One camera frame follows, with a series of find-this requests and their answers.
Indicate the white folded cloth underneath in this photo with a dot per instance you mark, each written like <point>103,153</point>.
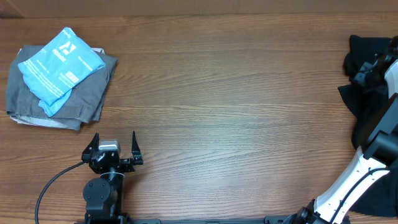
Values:
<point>37,122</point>

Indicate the folded grey garment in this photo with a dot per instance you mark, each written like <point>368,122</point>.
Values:
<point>90,93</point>

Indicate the plain black t-shirt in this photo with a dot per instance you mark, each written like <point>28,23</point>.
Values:
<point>380,199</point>

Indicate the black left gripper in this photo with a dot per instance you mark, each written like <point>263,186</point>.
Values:
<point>129,164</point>

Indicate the brown cardboard barrier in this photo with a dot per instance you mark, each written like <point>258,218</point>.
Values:
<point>109,8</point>

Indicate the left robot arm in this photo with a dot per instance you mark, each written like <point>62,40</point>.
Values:
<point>104,195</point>

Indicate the folded light blue garment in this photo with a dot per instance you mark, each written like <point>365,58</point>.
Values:
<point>59,66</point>

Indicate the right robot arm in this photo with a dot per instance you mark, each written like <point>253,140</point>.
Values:
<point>369,183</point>

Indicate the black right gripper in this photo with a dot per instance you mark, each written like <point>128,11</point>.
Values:
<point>360,79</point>

